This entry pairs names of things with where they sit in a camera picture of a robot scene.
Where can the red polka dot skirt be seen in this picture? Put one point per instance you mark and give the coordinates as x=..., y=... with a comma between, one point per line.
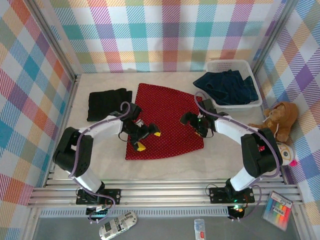
x=170, y=112

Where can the black skirt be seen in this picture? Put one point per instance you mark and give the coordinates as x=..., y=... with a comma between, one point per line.
x=105, y=105

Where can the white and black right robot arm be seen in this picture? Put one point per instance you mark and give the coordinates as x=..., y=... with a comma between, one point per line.
x=232, y=127

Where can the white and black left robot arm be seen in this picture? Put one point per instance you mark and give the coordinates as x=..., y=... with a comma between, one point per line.
x=100, y=126

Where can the white plastic laundry basket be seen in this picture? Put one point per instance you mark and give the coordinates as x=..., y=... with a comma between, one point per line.
x=225, y=65

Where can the brown teddy bear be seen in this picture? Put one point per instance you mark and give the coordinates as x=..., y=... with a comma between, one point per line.
x=280, y=120

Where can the black controller board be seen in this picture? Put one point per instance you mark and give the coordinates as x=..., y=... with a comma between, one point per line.
x=236, y=211
x=98, y=213

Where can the newspaper print pouch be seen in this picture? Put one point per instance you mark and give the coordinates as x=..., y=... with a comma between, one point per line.
x=117, y=223

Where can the white and pink owl plush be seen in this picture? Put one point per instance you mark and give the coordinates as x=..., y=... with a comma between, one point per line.
x=287, y=155

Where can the small clear plastic box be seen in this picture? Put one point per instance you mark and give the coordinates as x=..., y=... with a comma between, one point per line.
x=199, y=228

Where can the colourful marker set case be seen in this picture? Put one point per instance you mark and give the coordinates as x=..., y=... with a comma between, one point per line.
x=277, y=210

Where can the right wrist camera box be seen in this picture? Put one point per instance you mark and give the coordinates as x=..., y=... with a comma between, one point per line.
x=208, y=106

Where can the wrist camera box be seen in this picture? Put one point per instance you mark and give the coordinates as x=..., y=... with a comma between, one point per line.
x=208, y=106
x=136, y=110

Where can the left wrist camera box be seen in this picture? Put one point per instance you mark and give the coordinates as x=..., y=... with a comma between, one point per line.
x=136, y=110

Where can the aluminium extrusion rail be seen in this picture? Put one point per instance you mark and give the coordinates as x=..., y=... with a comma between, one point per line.
x=162, y=202
x=162, y=191
x=162, y=182

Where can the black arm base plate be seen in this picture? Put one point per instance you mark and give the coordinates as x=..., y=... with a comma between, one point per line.
x=112, y=196
x=217, y=195

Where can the aluminium table side rail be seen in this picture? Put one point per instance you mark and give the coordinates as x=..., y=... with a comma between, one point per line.
x=66, y=112

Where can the aluminium frame post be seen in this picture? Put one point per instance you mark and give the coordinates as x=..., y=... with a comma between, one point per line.
x=272, y=37
x=56, y=41

